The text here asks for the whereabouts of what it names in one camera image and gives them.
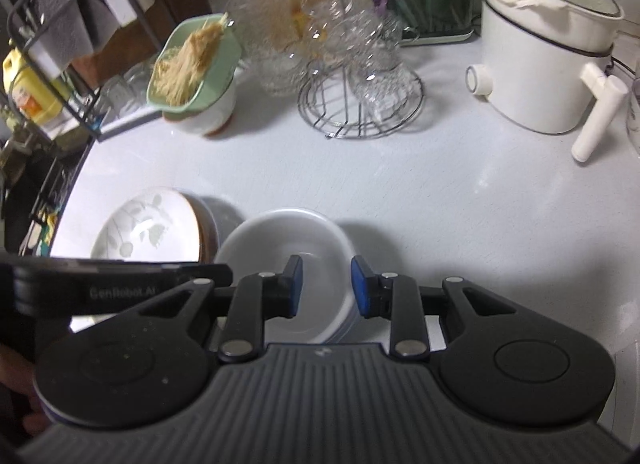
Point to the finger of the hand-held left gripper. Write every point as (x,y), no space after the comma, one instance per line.
(210,274)

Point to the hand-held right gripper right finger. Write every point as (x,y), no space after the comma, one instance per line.
(360,289)

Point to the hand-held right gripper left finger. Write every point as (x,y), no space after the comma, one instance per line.
(295,286)

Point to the floral plate with dotted rim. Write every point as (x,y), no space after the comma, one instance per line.
(145,229)

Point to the person's left hand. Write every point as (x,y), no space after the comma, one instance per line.
(12,369)

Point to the yellow green sponge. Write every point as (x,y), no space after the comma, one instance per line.
(47,229)

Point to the white ceramic bowl brown foot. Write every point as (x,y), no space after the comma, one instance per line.
(210,114)

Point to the black metal dish rack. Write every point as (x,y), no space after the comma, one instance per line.
(92,130)

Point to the grey drip tray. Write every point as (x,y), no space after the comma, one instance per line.
(125,126)

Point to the yellow detergent bottle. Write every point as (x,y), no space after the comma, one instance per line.
(35,89)

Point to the clear drinking glass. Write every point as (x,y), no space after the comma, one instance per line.
(139,78)
(115,94)

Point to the green plastic colander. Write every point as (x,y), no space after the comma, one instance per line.
(220,64)

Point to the bunch of enoki mushrooms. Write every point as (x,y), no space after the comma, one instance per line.
(192,64)

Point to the red-lidded clear jar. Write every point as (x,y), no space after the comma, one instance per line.
(280,74)

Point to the set of clear glass cups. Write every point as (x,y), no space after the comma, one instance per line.
(370,59)

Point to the translucent plastic rack container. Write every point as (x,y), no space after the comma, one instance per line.
(60,19)

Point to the white electric cooking pot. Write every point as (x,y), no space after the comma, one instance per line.
(540,74)

